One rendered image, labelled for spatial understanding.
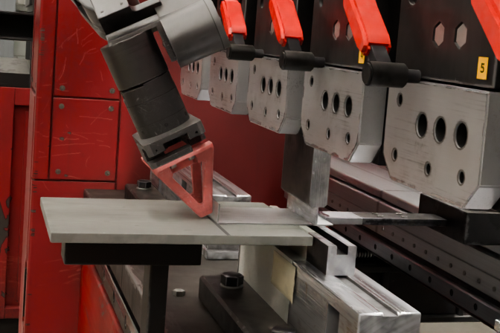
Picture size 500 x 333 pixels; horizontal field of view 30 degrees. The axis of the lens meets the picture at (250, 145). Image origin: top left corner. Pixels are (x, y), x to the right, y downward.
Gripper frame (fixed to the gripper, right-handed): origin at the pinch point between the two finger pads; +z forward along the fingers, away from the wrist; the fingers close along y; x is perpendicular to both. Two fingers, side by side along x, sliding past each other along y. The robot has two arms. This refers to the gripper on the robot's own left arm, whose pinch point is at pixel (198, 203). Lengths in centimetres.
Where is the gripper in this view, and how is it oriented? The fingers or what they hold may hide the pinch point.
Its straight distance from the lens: 101.9
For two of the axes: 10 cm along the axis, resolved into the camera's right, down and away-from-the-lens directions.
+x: -8.9, 4.2, -1.7
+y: -2.4, -1.3, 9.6
